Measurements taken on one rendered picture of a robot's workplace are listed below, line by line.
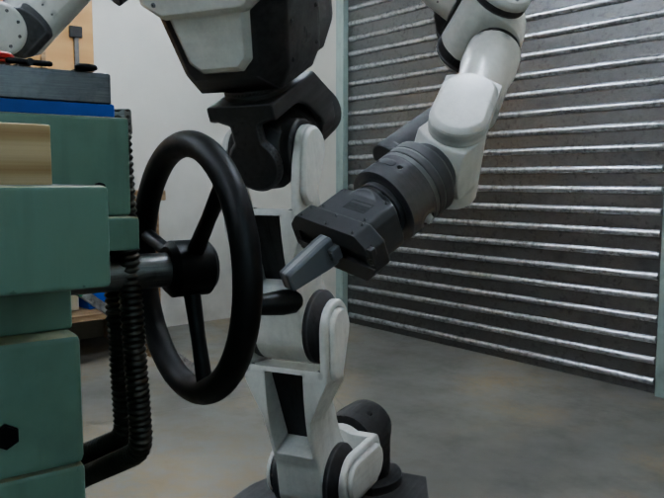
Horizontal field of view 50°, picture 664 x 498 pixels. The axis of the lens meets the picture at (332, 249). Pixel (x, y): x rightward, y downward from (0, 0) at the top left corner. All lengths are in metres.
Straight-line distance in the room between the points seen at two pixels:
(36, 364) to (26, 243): 0.11
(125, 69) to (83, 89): 3.69
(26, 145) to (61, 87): 0.22
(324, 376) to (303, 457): 0.20
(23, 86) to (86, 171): 0.09
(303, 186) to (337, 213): 0.52
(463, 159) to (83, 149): 0.38
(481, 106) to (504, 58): 0.14
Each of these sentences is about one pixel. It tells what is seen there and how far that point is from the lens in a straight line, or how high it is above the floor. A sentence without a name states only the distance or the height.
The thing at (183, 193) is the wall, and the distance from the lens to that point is 4.48.
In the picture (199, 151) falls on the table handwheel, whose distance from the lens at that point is 0.70.
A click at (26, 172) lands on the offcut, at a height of 0.91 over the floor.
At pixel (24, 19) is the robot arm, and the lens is 1.20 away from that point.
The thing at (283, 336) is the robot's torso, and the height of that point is 0.61.
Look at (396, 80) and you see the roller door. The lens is 4.19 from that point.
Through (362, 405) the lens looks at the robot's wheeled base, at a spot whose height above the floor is 0.36.
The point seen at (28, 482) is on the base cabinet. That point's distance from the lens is 0.53.
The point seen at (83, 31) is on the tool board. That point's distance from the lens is 4.29.
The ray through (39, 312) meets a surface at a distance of 0.52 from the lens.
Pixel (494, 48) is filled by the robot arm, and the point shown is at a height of 1.07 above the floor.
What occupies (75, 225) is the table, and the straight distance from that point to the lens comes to 0.43.
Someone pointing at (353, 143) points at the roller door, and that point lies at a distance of 4.40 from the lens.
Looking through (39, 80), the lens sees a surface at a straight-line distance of 0.68.
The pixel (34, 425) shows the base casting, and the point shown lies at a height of 0.74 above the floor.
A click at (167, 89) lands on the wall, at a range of 4.47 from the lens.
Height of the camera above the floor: 0.90
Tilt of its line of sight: 6 degrees down
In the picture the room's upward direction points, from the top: straight up
